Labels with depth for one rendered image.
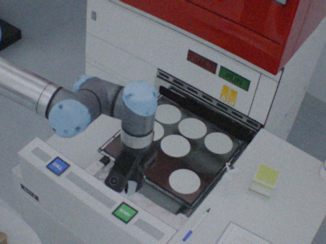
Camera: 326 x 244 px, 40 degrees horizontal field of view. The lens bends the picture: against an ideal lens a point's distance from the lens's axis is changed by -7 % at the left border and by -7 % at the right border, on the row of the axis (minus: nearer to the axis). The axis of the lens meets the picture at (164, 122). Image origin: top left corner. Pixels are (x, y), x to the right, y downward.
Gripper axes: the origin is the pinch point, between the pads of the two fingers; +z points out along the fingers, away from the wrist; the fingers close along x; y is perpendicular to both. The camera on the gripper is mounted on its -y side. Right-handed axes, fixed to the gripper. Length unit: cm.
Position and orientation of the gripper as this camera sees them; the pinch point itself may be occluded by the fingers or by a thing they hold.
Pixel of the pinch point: (127, 193)
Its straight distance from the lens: 128.5
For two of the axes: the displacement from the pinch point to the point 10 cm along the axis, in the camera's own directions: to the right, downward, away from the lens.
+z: -1.1, 7.0, 7.0
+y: 5.6, -5.4, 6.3
